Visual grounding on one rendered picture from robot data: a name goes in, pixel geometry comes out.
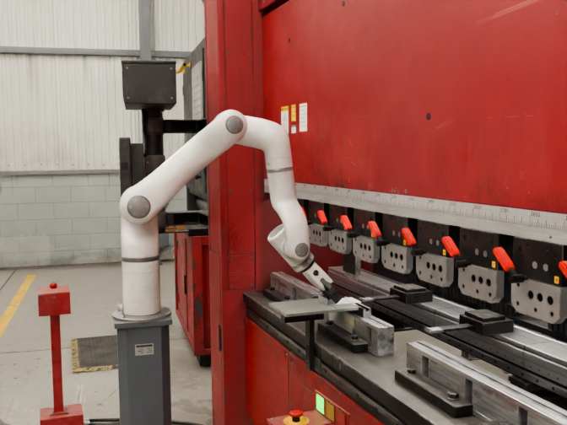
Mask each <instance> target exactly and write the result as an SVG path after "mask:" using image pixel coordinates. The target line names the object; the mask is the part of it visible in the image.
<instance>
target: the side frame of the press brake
mask: <svg viewBox="0 0 567 425"><path fill-rule="evenodd" d="M266 14H268V12H259V10H258V0H204V31H205V73H206V117H207V125H208V124H210V123H211V122H212V121H213V120H214V119H215V117H216V116H217V115H218V114H220V113H221V112H224V111H226V110H237V111H239V112H240V113H241V114H242V115H243V116H252V117H257V118H262V119H263V65H262V17H263V16H264V15H266ZM281 224H283V222H282V220H281V218H280V217H279V215H278V213H277V212H276V211H275V210H274V209H273V206H272V203H271V199H270V193H267V192H264V152H263V151H262V150H261V149H258V148H252V147H247V146H243V145H239V144H234V145H233V146H232V147H231V148H229V149H228V150H227V151H225V152H224V153H222V154H221V155H220V156H219V157H217V158H216V159H215V160H214V161H213V162H212V163H210V164H209V165H208V243H209V286H210V329H211V371H212V413H213V425H250V423H249V420H248V416H247V413H246V350H245V315H246V303H245V302H243V293H245V292H256V291H263V289H267V288H270V287H271V272H285V273H287V274H289V275H290V276H292V277H295V278H297V279H299V280H300V281H302V282H306V283H308V284H310V285H311V286H313V285H312V284H311V283H310V282H309V280H308V279H307V278H306V277H305V276H304V274H303V273H298V272H295V271H294V269H293V268H292V267H291V266H290V265H289V263H288V262H287V261H286V260H285V259H284V258H283V257H282V256H281V255H280V254H279V253H278V252H277V251H276V249H275V248H274V247H273V246H272V245H271V244H270V242H269V241H268V240H267V238H268V235H270V233H271V232H272V231H273V230H274V229H275V228H277V226H279V225H281ZM310 252H311V253H312V255H313V256H314V258H315V263H316V264H317V265H318V266H319V267H320V268H321V269H322V270H323V271H324V272H325V273H326V274H327V275H328V271H329V270H328V267H330V266H343V254H342V253H339V252H336V251H334V250H331V249H330V247H327V246H319V245H314V244H312V243H310ZM313 287H315V286H313Z"/></svg>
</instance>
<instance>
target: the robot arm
mask: <svg viewBox="0 0 567 425"><path fill-rule="evenodd" d="M234 144H239V145H243V146H247V147H252V148H258V149H261V150H262V151H263V152H264V154H265V161H266V168H267V180H268V187H269V193H270V199H271V203H272V206H273V209H274V210H275V211H276V212H277V213H278V215H279V217H280V218H281V220H282V222H283V224H281V225H279V226H277V228H275V229H274V230H273V231H272V232H271V233H270V235H268V238H267V240H268V241H269V242H270V244H271V245H272V246H273V247H274V248H275V249H276V251H277V252H278V253H279V254H280V255H281V256H282V257H283V258H284V259H285V260H286V261H287V262H288V263H289V265H290V266H291V267H292V268H293V269H294V271H295V272H298V273H303V274H304V276H305V277H306V278H307V279H308V280H309V282H310V283H311V284H312V285H313V286H315V287H316V288H319V289H320V291H321V292H322V291H323V292H322V293H323V295H324V296H325V297H326V298H327V299H328V300H330V299H332V301H333V302H334V303H335V304H337V303H338V302H339V301H340V300H341V299H342V296H341V295H340V294H339V293H338V292H337V290H335V289H334V288H333V287H332V285H331V284H330V283H332V279H331V278H330V277H329V276H328V275H327V274H326V273H325V272H324V271H323V270H322V269H321V268H320V267H319V266H318V265H317V264H316V263H315V258H314V256H313V255H312V253H311V252H310V247H311V243H310V235H309V228H308V223H307V220H306V217H305V214H304V211H303V209H302V208H301V206H300V204H299V203H298V201H297V197H296V191H295V183H294V168H293V160H292V153H291V147H290V140H289V134H288V133H287V131H286V130H285V129H284V128H283V127H282V126H280V125H279V124H278V123H276V122H273V121H269V120H266V119H262V118H257V117H252V116H243V115H242V114H241V113H240V112H239V111H237V110H226V111H224V112H221V113H220V114H218V115H217V116H216V117H215V119H214V120H213V121H212V122H211V123H210V124H208V125H207V126H206V127H204V128H203V129H202V130H201V131H200V132H199V133H198V134H197V135H195V136H194V137H193V138H192V139H190V140H189V141H188V142H187V143H185V144H184V145H183V146H182V147H181V148H180V149H178V150H177V151H176V152H175V153H174V154H173V155H171V156H170V157H169V158H168V159H167V160H166V161H165V162H164V163H162V165H161V166H160V167H158V168H157V169H156V170H155V171H153V172H152V173H151V174H150V175H148V176H147V177H146V178H144V179H143V180H141V181H140V182H138V183H137V184H136V185H135V186H131V187H129V188H128V189H126V190H125V191H124V193H123V194H122V196H121V200H120V212H121V269H122V297H123V302H122V304H119V303H117V310H116V311H115V312H113V313H112V318H113V319H114V320H118V321H121V322H132V323H138V322H150V321H156V320H163V319H165V318H167V317H169V316H171V309H169V308H166V307H163V306H161V304H160V280H159V230H158V214H159V212H160V211H161V210H162V209H163V208H164V207H165V205H166V204H167V203H168V202H169V201H170V200H171V199H172V198H173V197H174V196H175V195H176V193H177V192H178V191H179V190H180V189H181V188H182V187H183V186H184V185H185V184H187V183H188V182H189V181H190V180H191V179H192V178H193V177H195V176H196V175H197V174H198V173H199V172H200V171H202V170H203V169H204V168H205V167H206V166H208V165H209V164H210V163H212V162H213V161H214V160H215V159H216V158H217V157H219V156H220V155H221V154H222V153H224V152H225V151H227V150H228V149H229V148H231V147H232V146H233V145H234Z"/></svg>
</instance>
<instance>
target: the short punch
mask: <svg viewBox="0 0 567 425"><path fill-rule="evenodd" d="M343 270H344V271H345V277H349V278H351V279H353V280H355V281H357V282H358V281H359V276H360V259H357V258H355V257H354V255H351V254H343Z"/></svg>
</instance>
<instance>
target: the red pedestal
mask: <svg viewBox="0 0 567 425"><path fill-rule="evenodd" d="M38 308H39V316H50V325H51V364H52V383H53V404H54V407H47V408H41V409H40V425H84V414H83V408H82V404H81V403H78V404H72V405H65V406H64V405H63V392H62V351H61V331H60V315H68V314H71V304H70V291H69V286H68V285H60V286H57V284H56V283H55V282H52V283H51V284H50V286H49V287H38Z"/></svg>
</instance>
